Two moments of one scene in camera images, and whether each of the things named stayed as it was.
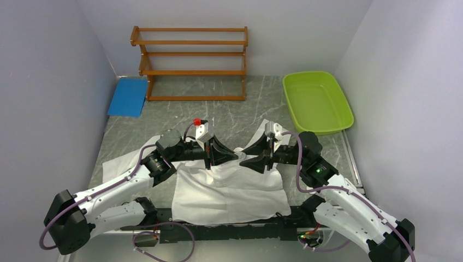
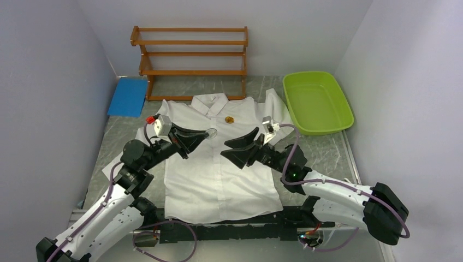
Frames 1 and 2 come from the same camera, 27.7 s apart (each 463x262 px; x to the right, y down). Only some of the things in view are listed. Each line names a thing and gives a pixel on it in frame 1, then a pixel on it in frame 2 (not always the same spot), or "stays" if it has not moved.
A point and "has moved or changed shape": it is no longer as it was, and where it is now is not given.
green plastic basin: (317, 102) stays
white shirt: (228, 192) has moved or changed shape
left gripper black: (215, 153) → (185, 141)
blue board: (129, 97) stays
